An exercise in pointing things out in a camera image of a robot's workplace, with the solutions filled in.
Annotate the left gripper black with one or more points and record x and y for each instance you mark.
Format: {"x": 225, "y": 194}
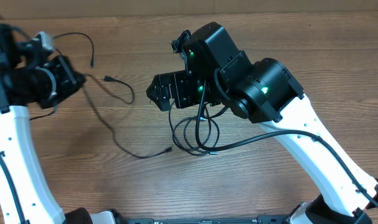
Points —
{"x": 72, "y": 78}

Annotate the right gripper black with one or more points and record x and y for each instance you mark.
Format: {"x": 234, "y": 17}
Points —
{"x": 160, "y": 83}

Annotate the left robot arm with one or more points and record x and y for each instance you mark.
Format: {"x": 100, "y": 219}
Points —
{"x": 29, "y": 73}

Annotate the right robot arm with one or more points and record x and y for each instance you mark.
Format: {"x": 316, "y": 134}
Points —
{"x": 266, "y": 93}

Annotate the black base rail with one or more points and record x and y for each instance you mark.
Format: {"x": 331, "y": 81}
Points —
{"x": 207, "y": 220}

